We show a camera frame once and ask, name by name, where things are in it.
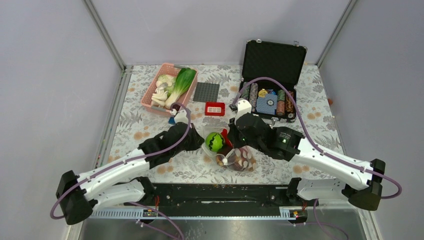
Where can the white mushroom toy cluster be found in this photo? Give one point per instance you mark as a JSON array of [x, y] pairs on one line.
[[164, 86]]

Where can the blue playing card deck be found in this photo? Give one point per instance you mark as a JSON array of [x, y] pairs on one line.
[[267, 104]]

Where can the green bok choy toy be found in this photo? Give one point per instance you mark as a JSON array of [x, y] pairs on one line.
[[183, 82]]

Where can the clear zip top bag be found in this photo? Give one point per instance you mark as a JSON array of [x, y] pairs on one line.
[[220, 157]]

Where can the green watermelon toy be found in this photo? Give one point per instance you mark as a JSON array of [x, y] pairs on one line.
[[214, 141]]

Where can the blue lego brick near basket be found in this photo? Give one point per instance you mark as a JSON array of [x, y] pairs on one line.
[[171, 121]]

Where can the black poker chip case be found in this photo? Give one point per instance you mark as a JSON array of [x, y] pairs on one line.
[[272, 68]]

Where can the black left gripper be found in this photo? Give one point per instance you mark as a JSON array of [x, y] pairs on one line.
[[197, 140]]

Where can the pink plastic basket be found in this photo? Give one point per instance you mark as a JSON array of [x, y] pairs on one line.
[[171, 69]]

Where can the red lego brick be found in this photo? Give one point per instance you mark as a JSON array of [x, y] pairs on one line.
[[216, 109]]

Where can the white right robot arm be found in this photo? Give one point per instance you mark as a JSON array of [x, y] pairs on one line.
[[357, 181]]

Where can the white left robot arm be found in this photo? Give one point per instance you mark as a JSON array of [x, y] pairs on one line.
[[79, 195]]

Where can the dark grey lego baseplate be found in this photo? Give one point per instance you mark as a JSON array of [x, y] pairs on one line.
[[206, 92]]

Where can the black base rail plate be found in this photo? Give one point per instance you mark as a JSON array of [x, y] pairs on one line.
[[222, 200]]

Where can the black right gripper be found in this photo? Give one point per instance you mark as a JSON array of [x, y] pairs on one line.
[[232, 133]]

